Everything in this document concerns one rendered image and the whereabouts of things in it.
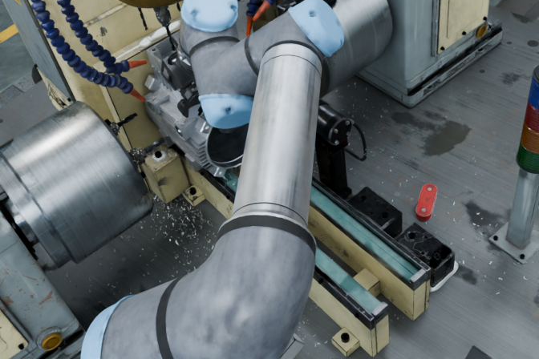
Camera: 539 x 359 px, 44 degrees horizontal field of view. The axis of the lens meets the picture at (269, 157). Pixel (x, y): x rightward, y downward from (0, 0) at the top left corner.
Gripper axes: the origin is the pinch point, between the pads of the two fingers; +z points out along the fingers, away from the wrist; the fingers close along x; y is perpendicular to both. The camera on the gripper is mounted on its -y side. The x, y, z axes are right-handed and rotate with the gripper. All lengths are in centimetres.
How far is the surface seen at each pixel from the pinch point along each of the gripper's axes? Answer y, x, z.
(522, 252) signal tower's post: -57, -34, 0
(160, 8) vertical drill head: 14.7, -1.6, -14.6
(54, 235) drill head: -4.3, 32.4, 0.2
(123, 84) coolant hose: 10.5, 8.9, -4.8
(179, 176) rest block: -1.7, 3.4, 26.0
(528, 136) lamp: -39, -33, -24
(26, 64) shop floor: 128, -11, 199
